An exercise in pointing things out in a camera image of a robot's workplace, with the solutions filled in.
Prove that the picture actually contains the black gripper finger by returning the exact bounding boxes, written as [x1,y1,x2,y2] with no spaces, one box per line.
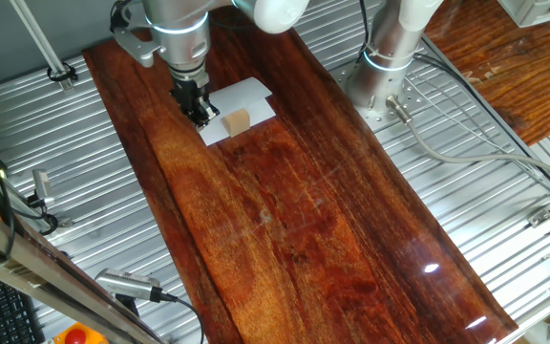
[195,95,221,130]
[179,92,200,123]

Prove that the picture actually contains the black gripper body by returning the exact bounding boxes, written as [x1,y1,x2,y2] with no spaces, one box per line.
[168,75,211,100]

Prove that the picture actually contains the white paper sheet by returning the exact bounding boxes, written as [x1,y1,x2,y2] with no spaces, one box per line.
[198,76,278,148]

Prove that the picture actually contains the small wooden block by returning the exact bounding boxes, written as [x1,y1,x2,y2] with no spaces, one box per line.
[220,107,252,139]

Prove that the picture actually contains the glossy red-brown wooden board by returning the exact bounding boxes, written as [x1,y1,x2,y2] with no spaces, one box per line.
[81,13,520,344]

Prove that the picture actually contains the aluminium pole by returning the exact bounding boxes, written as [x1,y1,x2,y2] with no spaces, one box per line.
[9,0,78,93]

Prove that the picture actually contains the red emergency stop button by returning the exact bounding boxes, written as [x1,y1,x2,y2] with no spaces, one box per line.
[53,321,111,344]

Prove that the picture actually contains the rough wooden table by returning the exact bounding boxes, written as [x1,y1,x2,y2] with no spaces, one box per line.
[423,0,550,147]

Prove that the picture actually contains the white device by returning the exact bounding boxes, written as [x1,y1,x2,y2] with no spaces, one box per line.
[496,0,550,29]

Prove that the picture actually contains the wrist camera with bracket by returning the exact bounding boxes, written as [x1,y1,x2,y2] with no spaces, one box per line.
[109,0,163,69]

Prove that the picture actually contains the black clamp ring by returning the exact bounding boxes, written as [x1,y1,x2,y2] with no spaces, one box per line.
[46,61,79,83]

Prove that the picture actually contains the small grey camera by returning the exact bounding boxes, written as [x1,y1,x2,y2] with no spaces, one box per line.
[32,168,57,208]

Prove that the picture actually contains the silver camera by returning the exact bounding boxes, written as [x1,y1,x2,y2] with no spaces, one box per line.
[94,268,164,304]

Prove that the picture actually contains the black camera cable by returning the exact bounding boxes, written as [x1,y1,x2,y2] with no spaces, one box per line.
[159,292,206,344]

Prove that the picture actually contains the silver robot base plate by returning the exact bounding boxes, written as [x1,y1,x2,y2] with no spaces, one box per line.
[329,45,451,133]

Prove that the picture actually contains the aluminium frame beam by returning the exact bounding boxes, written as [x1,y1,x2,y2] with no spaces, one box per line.
[0,188,162,344]

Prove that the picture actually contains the grey cable with metal connector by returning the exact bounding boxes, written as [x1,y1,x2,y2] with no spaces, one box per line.
[385,95,550,190]

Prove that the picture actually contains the black base cable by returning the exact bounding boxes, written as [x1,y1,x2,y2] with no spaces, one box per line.
[412,51,550,195]

